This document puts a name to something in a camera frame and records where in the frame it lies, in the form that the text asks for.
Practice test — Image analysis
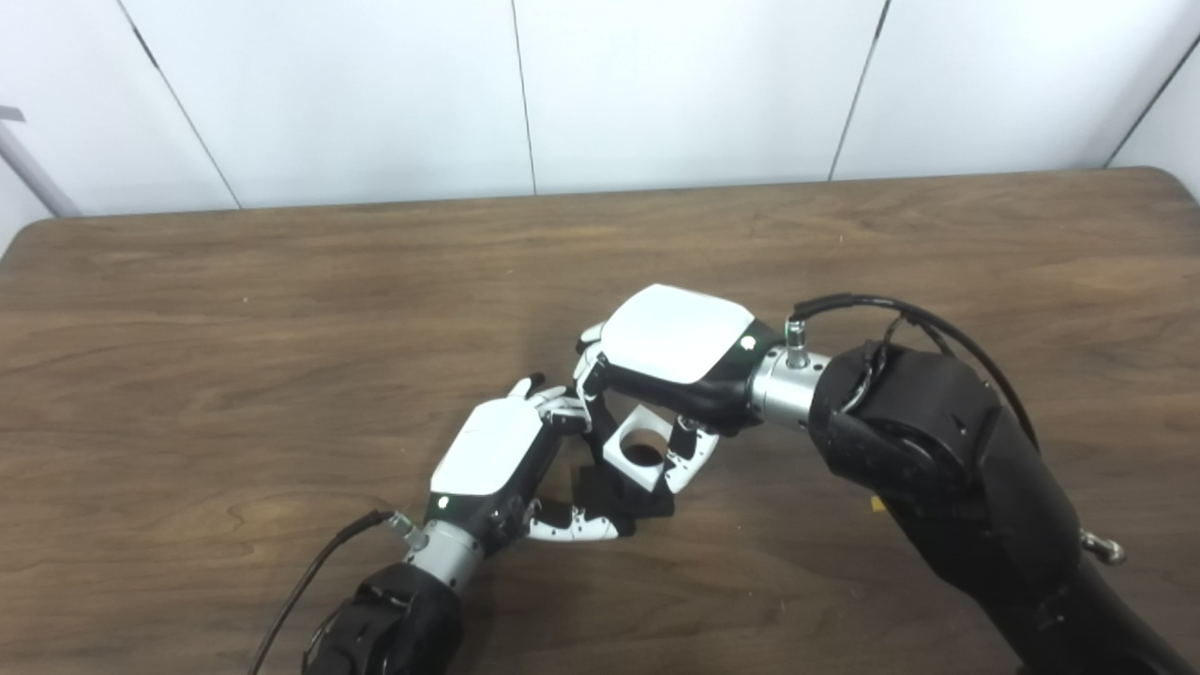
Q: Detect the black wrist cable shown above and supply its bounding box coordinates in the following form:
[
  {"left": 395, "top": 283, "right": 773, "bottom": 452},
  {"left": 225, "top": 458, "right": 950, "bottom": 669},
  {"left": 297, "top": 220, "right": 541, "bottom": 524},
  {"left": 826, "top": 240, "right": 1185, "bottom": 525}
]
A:
[
  {"left": 786, "top": 293, "right": 1126, "bottom": 566},
  {"left": 248, "top": 509, "right": 428, "bottom": 675}
]

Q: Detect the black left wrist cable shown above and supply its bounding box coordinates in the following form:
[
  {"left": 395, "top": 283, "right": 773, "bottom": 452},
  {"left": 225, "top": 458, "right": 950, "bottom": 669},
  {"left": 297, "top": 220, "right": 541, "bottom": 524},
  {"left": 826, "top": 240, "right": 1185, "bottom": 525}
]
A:
[{"left": 248, "top": 509, "right": 428, "bottom": 675}]

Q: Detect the grey corner pole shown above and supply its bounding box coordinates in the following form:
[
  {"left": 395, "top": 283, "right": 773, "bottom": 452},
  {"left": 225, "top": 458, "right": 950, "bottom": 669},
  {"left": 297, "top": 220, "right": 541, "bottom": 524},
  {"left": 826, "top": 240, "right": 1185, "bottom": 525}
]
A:
[{"left": 0, "top": 122, "right": 83, "bottom": 218}]

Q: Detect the white and black right hand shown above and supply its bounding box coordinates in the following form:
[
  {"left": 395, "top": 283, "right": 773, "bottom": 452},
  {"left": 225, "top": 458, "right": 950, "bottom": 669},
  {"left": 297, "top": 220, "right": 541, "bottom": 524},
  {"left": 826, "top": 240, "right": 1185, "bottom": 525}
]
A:
[{"left": 574, "top": 284, "right": 781, "bottom": 496}]

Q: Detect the black peg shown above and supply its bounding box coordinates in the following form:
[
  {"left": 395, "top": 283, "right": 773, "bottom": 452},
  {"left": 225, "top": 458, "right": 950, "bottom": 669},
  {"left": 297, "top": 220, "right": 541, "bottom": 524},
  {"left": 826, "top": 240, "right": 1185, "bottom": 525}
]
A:
[{"left": 574, "top": 441, "right": 676, "bottom": 521}]

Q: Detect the white and black left hand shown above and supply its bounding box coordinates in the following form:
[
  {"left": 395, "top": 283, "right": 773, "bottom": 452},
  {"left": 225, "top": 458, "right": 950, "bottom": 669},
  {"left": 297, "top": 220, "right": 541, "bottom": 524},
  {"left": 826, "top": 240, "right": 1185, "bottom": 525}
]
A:
[{"left": 424, "top": 373, "right": 634, "bottom": 549}]

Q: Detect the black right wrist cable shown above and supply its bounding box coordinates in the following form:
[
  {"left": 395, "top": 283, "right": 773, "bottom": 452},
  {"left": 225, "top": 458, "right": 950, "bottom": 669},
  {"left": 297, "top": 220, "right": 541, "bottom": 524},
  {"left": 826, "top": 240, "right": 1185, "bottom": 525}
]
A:
[{"left": 786, "top": 293, "right": 1126, "bottom": 566}]

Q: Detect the white square piece with hole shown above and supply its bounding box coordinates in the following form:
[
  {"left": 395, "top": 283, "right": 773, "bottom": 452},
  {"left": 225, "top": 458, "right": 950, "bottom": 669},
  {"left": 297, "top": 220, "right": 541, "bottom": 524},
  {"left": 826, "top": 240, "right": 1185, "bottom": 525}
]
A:
[{"left": 603, "top": 407, "right": 678, "bottom": 490}]

